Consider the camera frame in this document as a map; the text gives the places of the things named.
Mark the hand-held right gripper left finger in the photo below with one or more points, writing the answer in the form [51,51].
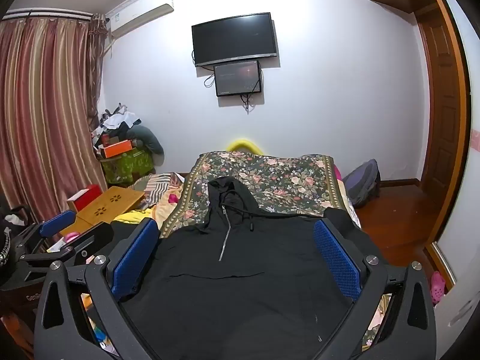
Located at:
[131,262]

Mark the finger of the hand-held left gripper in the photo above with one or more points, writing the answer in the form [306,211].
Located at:
[93,238]
[58,223]

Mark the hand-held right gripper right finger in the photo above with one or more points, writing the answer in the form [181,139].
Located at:
[337,258]

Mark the black zip hoodie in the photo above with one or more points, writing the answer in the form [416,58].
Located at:
[232,300]

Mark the pile of clothes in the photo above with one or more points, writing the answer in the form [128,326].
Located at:
[116,122]

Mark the pink toy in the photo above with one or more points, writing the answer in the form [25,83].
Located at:
[71,237]

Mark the wooden lap desk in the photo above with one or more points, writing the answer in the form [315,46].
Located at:
[108,202]

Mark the red box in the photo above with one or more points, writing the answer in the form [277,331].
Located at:
[88,197]

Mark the multicoloured bed sheet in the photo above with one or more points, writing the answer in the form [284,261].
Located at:
[347,195]

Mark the striped cloth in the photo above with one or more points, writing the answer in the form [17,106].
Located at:
[157,189]

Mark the green patterned storage box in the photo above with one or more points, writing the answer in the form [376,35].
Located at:
[127,167]

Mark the grey purple backpack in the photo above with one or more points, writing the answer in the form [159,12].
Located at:
[362,183]

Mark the dark floral blanket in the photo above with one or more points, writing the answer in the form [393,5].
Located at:
[285,183]

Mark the orange box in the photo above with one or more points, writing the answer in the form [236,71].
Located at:
[118,149]

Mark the pink slipper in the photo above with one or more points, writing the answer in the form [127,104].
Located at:
[437,288]

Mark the striped red curtain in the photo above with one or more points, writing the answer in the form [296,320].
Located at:
[45,101]

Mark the yellow curved object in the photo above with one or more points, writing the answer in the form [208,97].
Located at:
[243,144]

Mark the wooden door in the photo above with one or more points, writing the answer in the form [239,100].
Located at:
[442,120]

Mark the white air conditioner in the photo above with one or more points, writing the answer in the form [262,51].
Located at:
[138,17]

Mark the small black wall monitor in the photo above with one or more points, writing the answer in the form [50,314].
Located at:
[237,78]

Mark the curtain rail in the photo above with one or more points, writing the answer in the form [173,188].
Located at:
[48,14]

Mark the large black wall television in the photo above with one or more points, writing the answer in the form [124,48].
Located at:
[234,37]

